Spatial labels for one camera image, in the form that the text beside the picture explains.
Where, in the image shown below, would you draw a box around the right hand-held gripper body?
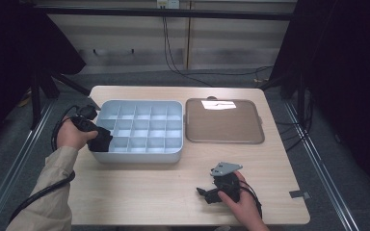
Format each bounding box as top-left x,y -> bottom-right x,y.
210,162 -> 244,204

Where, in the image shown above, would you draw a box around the black horizontal beam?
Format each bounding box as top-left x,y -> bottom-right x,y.
33,6 -> 298,21

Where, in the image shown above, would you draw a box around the grey tape piece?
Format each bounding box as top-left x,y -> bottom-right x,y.
288,190 -> 311,199

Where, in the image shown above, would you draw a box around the black curtain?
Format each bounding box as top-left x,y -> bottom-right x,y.
0,0 -> 88,158
269,0 -> 370,201

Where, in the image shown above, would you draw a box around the brown tray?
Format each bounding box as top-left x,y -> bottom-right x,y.
185,95 -> 266,145

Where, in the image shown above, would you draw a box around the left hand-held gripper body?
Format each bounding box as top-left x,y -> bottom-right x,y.
71,96 -> 103,133

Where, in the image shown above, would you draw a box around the metal floor rail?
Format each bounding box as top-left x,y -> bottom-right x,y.
283,101 -> 361,231
0,101 -> 56,231

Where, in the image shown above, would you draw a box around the person's left hand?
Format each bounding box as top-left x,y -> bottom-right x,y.
56,116 -> 99,152

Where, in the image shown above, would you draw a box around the black floor cables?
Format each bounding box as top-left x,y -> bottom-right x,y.
275,90 -> 314,152

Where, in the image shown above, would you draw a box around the black hanging cable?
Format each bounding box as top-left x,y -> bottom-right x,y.
161,15 -> 275,88

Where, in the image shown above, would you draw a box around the black metal stand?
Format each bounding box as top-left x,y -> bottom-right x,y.
29,66 -> 92,130
257,71 -> 306,124

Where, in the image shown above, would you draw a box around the black sock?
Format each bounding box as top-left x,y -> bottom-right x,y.
87,126 -> 114,153

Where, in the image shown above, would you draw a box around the light blue divided storage box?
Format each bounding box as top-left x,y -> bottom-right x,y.
91,99 -> 185,164

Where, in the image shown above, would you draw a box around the white power outlet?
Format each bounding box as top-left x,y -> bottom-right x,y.
156,0 -> 181,10

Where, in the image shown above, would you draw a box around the person's right hand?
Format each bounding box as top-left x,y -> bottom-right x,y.
218,171 -> 270,231

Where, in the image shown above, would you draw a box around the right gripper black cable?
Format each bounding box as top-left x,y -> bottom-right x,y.
237,178 -> 264,219

